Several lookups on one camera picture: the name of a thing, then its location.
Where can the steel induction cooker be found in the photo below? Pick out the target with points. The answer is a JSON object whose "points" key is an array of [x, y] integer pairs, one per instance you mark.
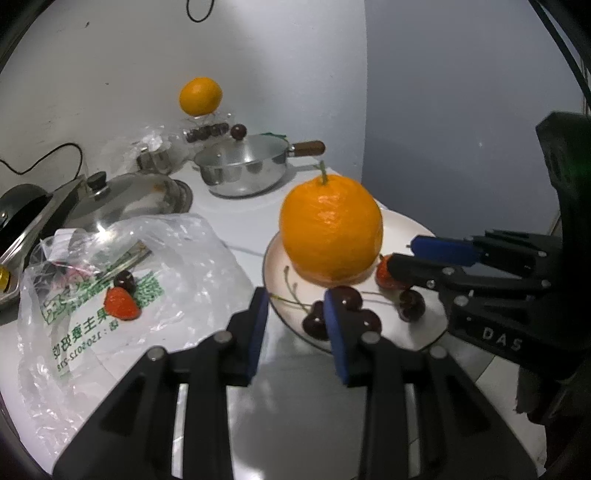
{"points": [[41, 226]]}

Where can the red strawberry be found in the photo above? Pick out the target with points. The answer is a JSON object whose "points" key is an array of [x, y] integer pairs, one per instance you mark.
{"points": [[385, 277], [121, 302]]}

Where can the dark red cherry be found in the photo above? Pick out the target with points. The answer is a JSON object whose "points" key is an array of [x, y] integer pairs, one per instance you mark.
{"points": [[124, 279], [314, 321], [348, 297], [411, 304], [371, 321]]}

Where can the small round orange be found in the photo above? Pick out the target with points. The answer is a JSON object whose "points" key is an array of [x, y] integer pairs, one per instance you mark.
{"points": [[200, 95]]}

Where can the row of boxed cherries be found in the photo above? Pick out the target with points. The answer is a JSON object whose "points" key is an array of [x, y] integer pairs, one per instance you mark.
{"points": [[205, 133]]}

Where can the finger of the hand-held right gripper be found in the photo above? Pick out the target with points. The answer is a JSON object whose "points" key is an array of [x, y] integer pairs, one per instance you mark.
{"points": [[415, 267], [443, 247]]}

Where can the clear printed plastic bag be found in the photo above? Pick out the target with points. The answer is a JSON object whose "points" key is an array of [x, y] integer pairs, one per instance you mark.
{"points": [[194, 258]]}

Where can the gold cap jar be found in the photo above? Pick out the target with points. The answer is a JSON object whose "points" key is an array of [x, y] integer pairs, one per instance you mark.
{"points": [[3, 279]]}

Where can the steel seasoning jar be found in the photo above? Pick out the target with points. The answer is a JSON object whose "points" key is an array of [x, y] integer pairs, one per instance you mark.
{"points": [[154, 159]]}

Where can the large steel lid black knob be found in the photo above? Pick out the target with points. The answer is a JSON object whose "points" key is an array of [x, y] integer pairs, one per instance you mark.
{"points": [[134, 198]]}

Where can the large orange with stem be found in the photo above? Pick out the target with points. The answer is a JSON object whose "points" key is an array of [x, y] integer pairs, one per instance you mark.
{"points": [[332, 226]]}

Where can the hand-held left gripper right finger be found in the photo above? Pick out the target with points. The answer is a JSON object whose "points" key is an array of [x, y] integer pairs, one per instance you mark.
{"points": [[333, 341]]}

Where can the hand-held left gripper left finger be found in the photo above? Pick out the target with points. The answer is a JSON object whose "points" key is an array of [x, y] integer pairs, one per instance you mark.
{"points": [[258, 332]]}

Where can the white plate dark rim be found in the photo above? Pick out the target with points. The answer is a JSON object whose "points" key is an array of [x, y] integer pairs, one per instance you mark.
{"points": [[411, 224]]}

